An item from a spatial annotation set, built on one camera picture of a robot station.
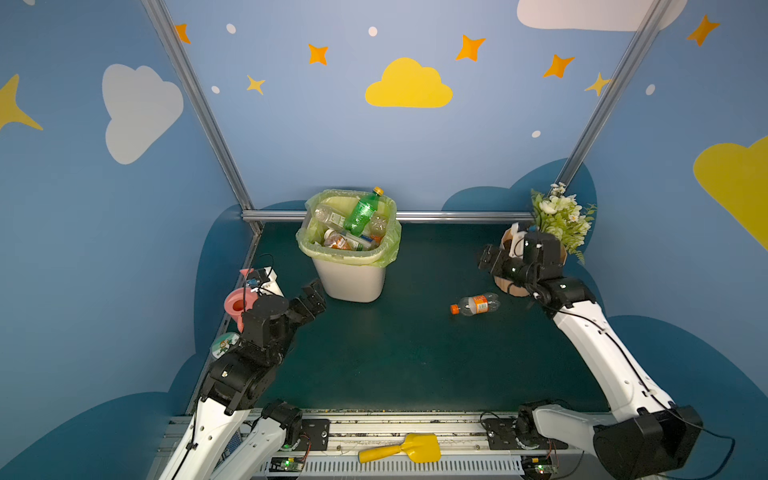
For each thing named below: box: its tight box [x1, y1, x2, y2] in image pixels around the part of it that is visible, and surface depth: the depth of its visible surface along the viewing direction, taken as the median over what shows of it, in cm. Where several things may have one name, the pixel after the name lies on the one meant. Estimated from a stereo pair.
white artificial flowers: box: [531, 182, 598, 263], surface depth 88 cm
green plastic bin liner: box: [296, 189, 402, 268], surface depth 88 cm
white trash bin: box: [312, 258, 387, 303], surface depth 96 cm
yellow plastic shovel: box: [358, 433, 441, 463], surface depth 73 cm
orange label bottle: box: [450, 292, 501, 316], surface depth 97 cm
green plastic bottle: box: [344, 186, 384, 236], surface depth 88 cm
